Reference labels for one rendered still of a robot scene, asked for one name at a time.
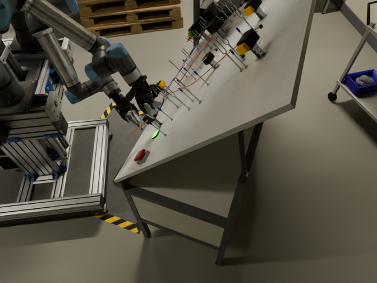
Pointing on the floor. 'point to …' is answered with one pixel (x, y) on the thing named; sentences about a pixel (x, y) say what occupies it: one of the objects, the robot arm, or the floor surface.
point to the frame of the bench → (180, 212)
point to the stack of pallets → (129, 16)
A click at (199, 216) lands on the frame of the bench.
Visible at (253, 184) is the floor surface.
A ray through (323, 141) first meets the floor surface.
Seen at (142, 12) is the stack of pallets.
